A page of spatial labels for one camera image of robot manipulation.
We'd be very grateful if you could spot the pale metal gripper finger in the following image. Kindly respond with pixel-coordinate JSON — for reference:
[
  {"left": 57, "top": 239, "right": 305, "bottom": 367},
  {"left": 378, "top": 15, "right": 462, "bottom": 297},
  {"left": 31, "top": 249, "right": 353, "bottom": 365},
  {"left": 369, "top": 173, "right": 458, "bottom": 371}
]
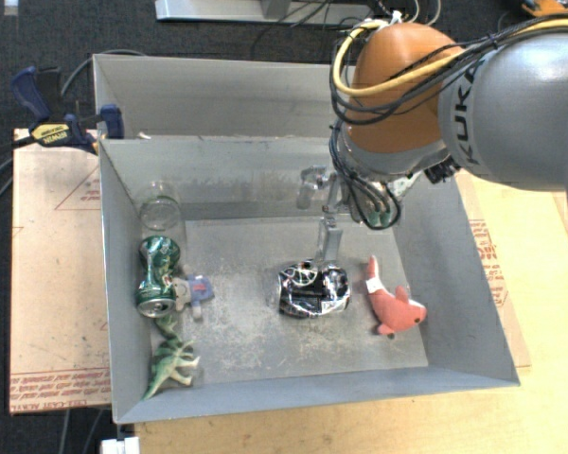
[
  {"left": 313, "top": 215, "right": 345, "bottom": 264},
  {"left": 296, "top": 164, "right": 335, "bottom": 211}
]

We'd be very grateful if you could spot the crushed black and white can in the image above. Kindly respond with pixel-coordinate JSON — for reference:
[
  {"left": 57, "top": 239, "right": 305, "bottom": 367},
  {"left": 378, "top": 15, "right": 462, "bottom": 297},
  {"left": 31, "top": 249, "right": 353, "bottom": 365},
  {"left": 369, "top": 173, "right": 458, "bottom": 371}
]
[{"left": 276, "top": 259, "right": 353, "bottom": 320}]

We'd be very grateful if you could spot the pink plush toy fish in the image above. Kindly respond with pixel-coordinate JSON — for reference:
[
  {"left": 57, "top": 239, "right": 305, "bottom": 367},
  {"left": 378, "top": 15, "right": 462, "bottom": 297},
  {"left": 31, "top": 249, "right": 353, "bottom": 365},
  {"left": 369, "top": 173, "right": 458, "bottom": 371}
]
[{"left": 364, "top": 254, "right": 429, "bottom": 341}]

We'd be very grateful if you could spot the grey metal bin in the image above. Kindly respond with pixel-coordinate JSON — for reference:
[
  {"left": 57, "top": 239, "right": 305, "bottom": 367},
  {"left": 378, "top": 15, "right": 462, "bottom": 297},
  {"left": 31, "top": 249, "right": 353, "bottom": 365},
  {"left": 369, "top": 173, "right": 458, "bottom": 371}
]
[{"left": 92, "top": 53, "right": 521, "bottom": 425}]

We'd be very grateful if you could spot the small white and blue toy figure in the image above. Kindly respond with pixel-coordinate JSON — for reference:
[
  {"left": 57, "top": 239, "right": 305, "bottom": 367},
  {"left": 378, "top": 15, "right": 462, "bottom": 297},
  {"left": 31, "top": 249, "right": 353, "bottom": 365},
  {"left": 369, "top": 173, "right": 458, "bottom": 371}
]
[{"left": 171, "top": 273, "right": 216, "bottom": 322}]

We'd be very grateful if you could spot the clear glass jar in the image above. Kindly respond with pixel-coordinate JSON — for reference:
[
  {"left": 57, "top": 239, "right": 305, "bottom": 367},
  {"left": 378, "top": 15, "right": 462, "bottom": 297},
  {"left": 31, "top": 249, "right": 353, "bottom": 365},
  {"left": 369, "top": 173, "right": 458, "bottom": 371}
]
[{"left": 138, "top": 180, "right": 184, "bottom": 232}]

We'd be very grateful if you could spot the crushed green drink can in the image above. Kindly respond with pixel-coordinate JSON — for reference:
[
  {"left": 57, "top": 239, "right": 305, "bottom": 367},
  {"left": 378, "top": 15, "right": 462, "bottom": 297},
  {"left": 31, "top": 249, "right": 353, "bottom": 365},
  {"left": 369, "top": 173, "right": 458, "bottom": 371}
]
[{"left": 134, "top": 235, "right": 183, "bottom": 319}]

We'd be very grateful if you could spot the green toy dinosaur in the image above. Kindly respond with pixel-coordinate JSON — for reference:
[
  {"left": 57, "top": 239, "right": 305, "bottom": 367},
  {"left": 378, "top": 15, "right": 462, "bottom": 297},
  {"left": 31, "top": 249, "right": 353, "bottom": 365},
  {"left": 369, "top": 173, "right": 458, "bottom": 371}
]
[{"left": 141, "top": 312, "right": 202, "bottom": 402}]

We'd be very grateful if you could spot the black cylinder on white bracket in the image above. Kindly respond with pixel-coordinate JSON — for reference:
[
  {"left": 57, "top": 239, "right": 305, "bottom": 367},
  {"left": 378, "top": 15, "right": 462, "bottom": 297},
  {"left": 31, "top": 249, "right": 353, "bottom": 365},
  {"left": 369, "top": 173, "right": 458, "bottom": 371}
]
[{"left": 386, "top": 156, "right": 461, "bottom": 199}]

